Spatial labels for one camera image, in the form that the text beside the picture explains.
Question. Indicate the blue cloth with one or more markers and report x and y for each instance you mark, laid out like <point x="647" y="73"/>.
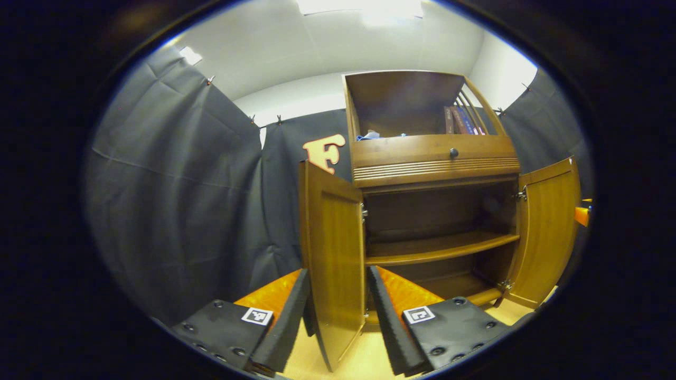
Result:
<point x="369" y="136"/>

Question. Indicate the wooden shoe cabinet door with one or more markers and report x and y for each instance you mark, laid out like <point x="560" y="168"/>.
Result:
<point x="335" y="253"/>
<point x="546" y="227"/>

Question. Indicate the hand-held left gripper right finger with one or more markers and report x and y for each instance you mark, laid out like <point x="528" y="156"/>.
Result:
<point x="391" y="327"/>

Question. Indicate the brown book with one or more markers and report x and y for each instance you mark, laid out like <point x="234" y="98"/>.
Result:
<point x="448" y="121"/>

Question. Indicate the wooden double-door shoe cabinet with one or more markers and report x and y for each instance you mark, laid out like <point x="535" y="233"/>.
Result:
<point x="412" y="158"/>

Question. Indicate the wooden inner cabinet shelf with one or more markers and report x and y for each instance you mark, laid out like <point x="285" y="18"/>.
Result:
<point x="433" y="248"/>

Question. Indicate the maroon book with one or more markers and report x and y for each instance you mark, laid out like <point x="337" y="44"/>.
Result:
<point x="459" y="121"/>

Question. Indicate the blue book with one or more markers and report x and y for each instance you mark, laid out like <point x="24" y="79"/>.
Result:
<point x="471" y="124"/>

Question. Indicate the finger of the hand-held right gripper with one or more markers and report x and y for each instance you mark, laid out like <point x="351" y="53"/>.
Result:
<point x="582" y="215"/>

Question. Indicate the small ceiling light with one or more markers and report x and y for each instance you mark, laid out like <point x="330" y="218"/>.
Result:
<point x="190" y="55"/>

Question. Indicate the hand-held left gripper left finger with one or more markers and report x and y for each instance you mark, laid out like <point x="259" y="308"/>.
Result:
<point x="288" y="327"/>

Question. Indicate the black backdrop cloth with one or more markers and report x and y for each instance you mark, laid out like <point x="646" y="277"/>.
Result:
<point x="174" y="200"/>

